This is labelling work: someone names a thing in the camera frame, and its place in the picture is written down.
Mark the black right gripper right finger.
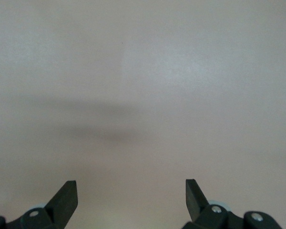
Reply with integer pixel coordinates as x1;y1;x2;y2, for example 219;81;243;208
183;178;283;229

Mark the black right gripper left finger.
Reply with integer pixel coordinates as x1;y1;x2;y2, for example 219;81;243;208
0;180;79;229

